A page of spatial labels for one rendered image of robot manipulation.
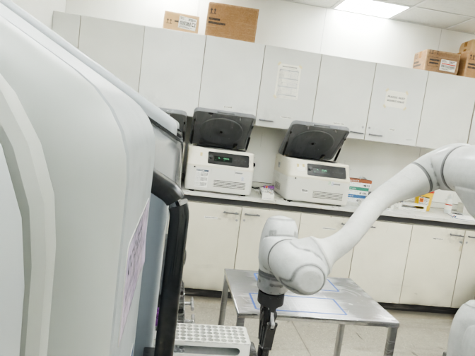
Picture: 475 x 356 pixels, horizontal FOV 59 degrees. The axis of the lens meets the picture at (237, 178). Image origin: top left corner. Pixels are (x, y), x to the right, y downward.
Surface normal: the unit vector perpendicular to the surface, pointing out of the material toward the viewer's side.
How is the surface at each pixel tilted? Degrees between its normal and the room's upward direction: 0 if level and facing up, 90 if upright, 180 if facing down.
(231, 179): 90
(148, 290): 90
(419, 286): 90
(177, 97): 90
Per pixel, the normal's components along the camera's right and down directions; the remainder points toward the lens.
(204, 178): 0.14, 0.13
